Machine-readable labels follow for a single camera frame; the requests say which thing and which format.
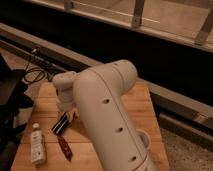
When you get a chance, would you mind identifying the black chair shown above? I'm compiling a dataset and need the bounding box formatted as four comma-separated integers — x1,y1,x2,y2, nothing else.
0,53,33,171

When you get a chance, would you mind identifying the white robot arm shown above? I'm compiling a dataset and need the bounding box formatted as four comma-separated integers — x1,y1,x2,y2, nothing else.
53,60,157,171

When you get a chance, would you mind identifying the wooden board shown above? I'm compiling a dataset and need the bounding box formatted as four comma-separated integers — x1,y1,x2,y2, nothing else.
10,81,170,171

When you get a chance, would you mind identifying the white glue bottle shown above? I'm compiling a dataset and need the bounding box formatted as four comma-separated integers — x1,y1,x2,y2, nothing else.
30,123,46,165

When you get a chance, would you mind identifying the red pocket knife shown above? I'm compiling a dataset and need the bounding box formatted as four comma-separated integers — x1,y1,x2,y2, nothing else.
57,136,72,161

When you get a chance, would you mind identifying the metal rail frame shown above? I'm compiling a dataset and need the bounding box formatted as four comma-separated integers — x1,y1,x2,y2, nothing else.
0,24,213,131

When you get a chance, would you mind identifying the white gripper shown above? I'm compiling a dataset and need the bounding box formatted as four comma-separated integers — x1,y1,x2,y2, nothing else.
57,89,77,120

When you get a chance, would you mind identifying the black striped eraser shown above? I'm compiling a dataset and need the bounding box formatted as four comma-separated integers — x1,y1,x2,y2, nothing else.
51,113,69,135

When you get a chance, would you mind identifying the black cable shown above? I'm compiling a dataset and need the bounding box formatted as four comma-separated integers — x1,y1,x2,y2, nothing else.
22,46,54,85

